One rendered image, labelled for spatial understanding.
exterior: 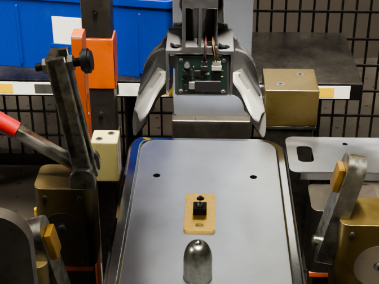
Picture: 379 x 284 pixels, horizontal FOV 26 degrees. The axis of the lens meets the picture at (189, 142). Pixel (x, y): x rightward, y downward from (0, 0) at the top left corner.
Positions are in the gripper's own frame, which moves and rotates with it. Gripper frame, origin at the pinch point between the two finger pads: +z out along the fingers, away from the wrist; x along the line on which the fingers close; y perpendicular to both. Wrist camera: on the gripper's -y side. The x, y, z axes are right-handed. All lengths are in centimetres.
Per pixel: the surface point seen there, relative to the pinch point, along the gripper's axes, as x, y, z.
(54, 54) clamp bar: -16.3, 0.4, -10.2
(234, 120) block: 5.3, -25.0, 11.4
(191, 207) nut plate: -0.9, -0.7, 10.9
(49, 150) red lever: -17.8, 0.8, 2.0
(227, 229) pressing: 3.5, 3.6, 11.2
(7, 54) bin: -31.6, -37.7, 6.7
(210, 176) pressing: 1.6, -8.7, 11.3
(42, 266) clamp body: -15.4, 20.2, 4.1
